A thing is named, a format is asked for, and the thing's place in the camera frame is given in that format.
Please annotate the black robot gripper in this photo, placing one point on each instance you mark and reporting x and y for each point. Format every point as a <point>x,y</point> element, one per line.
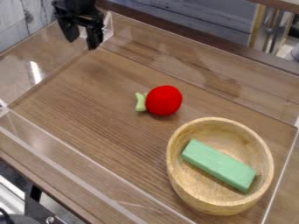
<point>80,12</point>

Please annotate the red plush fruit green stem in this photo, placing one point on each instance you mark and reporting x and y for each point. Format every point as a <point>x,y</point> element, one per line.
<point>162,101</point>

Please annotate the green rectangular block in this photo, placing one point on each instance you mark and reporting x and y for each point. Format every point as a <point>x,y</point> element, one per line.
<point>219,165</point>

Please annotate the round wooden bowl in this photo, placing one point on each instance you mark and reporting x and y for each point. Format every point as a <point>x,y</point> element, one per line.
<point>202,191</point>

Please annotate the clear acrylic corner bracket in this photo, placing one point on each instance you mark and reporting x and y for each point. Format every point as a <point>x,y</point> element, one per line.
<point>108,26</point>

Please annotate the clear acrylic tray wall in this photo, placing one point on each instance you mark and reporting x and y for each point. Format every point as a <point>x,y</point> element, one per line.
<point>88,189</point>

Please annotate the gold metal chair frame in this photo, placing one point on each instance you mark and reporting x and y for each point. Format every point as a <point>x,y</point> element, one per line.
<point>274,17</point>

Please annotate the black table clamp mount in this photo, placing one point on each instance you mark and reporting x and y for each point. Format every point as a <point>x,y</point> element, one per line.
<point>20,210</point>

